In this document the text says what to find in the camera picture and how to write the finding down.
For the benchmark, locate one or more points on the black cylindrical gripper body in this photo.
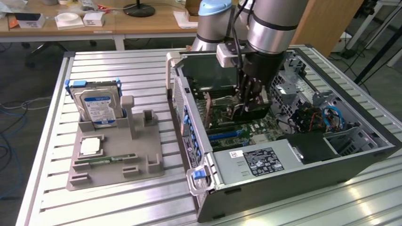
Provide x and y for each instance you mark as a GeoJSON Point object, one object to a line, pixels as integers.
{"type": "Point", "coordinates": [262, 66]}

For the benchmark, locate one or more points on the green graphics card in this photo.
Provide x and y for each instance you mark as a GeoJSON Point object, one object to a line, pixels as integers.
{"type": "Point", "coordinates": [254, 114]}

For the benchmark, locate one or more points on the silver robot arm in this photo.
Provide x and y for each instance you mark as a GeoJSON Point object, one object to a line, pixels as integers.
{"type": "Point", "coordinates": [270, 35]}

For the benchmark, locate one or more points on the perforated metal drive cage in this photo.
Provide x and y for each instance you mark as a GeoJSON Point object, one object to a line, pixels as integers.
{"type": "Point", "coordinates": [289, 103]}

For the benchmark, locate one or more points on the green motherboard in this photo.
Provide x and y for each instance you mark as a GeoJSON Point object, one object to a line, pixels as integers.
{"type": "Point", "coordinates": [264, 124]}

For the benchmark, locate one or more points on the silver chipset heat sink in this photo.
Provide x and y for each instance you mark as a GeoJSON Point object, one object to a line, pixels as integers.
{"type": "Point", "coordinates": [261, 139]}

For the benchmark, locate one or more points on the blue expansion slot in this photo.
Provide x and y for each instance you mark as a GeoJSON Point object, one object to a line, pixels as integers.
{"type": "Point", "coordinates": [225, 135]}

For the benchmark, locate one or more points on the white floor unit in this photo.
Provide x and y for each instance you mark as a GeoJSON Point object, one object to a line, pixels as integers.
{"type": "Point", "coordinates": [342, 44]}

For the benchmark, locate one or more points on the wooden cabinet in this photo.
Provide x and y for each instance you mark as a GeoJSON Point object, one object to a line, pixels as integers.
{"type": "Point", "coordinates": [330, 23]}

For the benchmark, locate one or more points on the white paper stack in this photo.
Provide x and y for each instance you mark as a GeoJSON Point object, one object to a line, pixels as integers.
{"type": "Point", "coordinates": [185, 22]}

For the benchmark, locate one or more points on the grey power supply unit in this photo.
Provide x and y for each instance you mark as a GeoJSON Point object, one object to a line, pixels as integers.
{"type": "Point", "coordinates": [233, 169]}

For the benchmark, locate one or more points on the grey disk bay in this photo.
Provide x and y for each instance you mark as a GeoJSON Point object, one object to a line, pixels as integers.
{"type": "Point", "coordinates": [345, 139]}

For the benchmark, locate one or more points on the brown cardboard box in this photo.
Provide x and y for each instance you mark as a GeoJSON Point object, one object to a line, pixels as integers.
{"type": "Point", "coordinates": [193, 7]}

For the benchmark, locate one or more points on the black tripod pole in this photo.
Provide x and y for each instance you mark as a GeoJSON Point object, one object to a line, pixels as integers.
{"type": "Point", "coordinates": [373, 63]}

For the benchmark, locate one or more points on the black open PC case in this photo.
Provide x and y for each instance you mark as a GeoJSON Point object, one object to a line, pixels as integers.
{"type": "Point", "coordinates": [282, 193]}

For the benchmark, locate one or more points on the black lamp base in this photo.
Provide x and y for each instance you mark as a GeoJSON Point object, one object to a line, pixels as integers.
{"type": "Point", "coordinates": [139, 11]}

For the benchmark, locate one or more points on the hard disk in blue carrier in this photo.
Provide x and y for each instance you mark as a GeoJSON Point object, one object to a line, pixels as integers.
{"type": "Point", "coordinates": [98, 108]}

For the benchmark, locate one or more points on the green RAM stick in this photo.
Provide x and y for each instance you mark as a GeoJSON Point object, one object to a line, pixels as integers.
{"type": "Point", "coordinates": [101, 160]}

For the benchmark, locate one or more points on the silver CPU chip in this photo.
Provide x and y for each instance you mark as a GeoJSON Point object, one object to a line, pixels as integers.
{"type": "Point", "coordinates": [90, 147]}

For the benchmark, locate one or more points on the grey parts rack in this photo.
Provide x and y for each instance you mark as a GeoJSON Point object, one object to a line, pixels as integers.
{"type": "Point", "coordinates": [110, 175]}

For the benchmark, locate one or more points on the small white labelled box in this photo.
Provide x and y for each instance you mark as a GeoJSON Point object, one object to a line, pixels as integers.
{"type": "Point", "coordinates": [94, 21]}

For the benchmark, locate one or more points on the white box with round dish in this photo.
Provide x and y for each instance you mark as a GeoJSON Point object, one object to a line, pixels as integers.
{"type": "Point", "coordinates": [69, 23]}

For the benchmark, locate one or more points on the wooden desk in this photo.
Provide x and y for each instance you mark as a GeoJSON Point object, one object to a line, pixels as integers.
{"type": "Point", "coordinates": [47, 32]}

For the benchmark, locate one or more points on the black office chair base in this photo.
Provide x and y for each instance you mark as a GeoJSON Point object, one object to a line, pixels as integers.
{"type": "Point", "coordinates": [39, 48]}

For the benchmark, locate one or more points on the white box with black lid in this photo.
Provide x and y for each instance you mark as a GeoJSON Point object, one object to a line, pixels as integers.
{"type": "Point", "coordinates": [31, 23]}

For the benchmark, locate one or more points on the orange card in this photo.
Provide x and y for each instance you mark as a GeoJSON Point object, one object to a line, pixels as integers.
{"type": "Point", "coordinates": [14, 24]}

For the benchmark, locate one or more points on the clear plastic bag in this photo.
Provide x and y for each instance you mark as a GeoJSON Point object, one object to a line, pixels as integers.
{"type": "Point", "coordinates": [13, 5]}

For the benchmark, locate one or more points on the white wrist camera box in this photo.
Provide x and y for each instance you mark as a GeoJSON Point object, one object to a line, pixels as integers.
{"type": "Point", "coordinates": [226, 57]}

